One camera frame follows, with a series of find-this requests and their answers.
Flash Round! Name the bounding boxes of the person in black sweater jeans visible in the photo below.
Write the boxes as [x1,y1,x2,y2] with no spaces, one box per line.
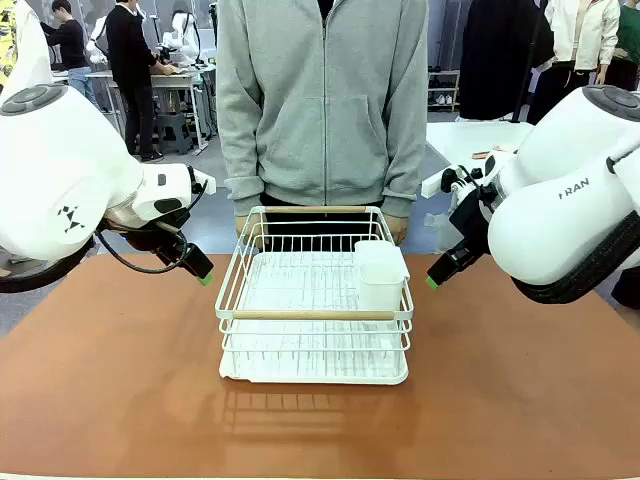
[39,0,99,109]

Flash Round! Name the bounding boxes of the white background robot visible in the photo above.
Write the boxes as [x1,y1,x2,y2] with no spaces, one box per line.
[162,9,205,67]

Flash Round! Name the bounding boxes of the person in white jacket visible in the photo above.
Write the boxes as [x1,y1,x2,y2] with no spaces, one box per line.
[525,0,622,126]

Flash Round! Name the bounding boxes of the shoe rack with shoes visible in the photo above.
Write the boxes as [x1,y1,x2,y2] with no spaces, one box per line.
[427,69,461,114]

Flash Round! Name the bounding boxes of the thin black cable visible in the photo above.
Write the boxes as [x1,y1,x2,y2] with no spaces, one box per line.
[93,164,209,275]

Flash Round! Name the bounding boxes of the person's left forearm grey sleeve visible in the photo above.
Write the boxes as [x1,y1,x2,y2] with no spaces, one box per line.
[382,109,430,219]

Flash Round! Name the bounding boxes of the grey step stool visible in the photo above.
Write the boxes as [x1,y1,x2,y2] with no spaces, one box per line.
[153,113,194,156]

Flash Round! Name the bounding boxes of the white drip tray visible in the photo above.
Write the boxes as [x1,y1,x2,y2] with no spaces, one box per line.
[218,249,410,386]

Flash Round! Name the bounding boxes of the person with yellow shirt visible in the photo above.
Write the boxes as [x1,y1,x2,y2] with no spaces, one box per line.
[0,0,54,99]

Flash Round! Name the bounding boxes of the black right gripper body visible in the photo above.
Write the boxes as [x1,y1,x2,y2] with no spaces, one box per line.
[448,192,495,257]

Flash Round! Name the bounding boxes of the person in black clothes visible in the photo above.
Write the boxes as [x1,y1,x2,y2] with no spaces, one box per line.
[105,0,174,164]

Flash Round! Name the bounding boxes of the person in grey hoodie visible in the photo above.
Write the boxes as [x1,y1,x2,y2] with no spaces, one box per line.
[216,0,430,251]

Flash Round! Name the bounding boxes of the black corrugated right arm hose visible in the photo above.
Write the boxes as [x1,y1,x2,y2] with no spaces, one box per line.
[510,209,640,306]

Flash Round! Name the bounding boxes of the white wire dish rack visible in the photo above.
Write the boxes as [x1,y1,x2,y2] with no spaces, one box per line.
[214,205,415,354]

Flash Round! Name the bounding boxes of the black bulky object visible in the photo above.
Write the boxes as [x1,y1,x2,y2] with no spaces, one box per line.
[610,268,640,310]

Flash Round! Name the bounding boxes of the background work table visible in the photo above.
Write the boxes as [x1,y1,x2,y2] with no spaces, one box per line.
[52,63,217,152]

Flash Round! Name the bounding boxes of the white plastic bag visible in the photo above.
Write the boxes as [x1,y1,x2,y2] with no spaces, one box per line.
[423,211,454,252]

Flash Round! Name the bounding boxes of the white plastic utensil cup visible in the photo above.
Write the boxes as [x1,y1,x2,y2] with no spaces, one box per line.
[353,239,412,313]

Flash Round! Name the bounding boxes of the black hanging garment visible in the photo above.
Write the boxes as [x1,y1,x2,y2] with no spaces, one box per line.
[458,0,557,122]

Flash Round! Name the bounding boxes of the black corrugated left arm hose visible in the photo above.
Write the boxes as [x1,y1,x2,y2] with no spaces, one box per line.
[0,238,96,295]

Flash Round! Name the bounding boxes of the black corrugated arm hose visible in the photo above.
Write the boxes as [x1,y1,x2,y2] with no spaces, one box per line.
[0,238,96,295]
[510,209,640,306]

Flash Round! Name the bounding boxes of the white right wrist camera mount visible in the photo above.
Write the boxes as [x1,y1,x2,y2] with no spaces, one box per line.
[420,163,482,202]

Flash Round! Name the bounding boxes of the person's left hand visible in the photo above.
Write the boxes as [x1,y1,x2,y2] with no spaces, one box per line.
[385,214,410,247]

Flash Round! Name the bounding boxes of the person in green top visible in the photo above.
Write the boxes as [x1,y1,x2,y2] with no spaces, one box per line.
[599,3,640,92]

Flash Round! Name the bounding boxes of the person's right hand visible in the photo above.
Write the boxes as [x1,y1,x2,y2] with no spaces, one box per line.
[235,213,266,251]

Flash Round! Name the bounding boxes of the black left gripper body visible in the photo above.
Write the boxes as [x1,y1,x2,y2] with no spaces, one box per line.
[102,219,190,267]

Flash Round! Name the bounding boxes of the white side table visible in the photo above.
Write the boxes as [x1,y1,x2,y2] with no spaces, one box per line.
[424,121,536,167]

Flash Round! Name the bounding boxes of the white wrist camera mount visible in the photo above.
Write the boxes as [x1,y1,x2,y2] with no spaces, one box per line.
[191,166,218,197]
[420,163,482,202]

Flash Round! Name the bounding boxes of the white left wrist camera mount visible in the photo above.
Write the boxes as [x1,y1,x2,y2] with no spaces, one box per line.
[191,166,218,197]

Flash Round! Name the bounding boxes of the person's right forearm grey sleeve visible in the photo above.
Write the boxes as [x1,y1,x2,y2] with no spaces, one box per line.
[217,109,266,217]

